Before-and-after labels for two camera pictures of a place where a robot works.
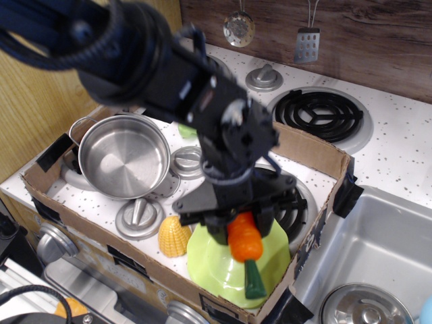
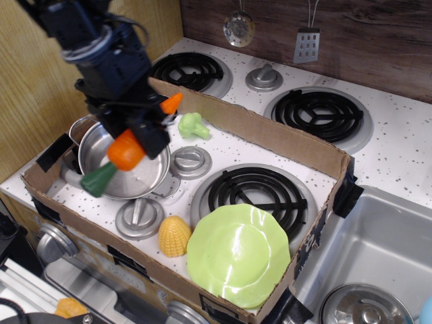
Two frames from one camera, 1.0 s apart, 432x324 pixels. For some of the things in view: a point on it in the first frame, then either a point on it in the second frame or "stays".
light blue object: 426,315 stays
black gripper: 240,183 to 114,67
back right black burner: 335,117 stays
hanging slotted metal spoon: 238,28 stays
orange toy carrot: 246,244 to 125,153
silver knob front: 140,219 stays
